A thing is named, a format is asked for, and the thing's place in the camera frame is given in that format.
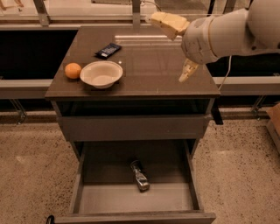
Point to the cardboard box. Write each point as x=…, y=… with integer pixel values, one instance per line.
x=273, y=124

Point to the white bowl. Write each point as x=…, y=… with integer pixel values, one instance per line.
x=101, y=74

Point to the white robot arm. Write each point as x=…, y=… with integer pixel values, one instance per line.
x=244, y=32

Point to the crushed silver redbull can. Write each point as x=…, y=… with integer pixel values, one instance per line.
x=142, y=182

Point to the grey drawer cabinet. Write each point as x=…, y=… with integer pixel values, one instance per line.
x=135, y=140

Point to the dark blue snack packet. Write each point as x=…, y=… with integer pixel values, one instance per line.
x=108, y=51

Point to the closed top drawer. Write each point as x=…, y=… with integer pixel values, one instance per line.
x=123, y=128

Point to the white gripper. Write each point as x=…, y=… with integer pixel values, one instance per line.
x=198, y=42

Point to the orange fruit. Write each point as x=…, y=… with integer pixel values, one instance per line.
x=72, y=70

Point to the open middle drawer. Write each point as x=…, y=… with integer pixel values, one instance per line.
x=106, y=192

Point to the metal railing frame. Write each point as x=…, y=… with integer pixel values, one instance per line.
x=23, y=87

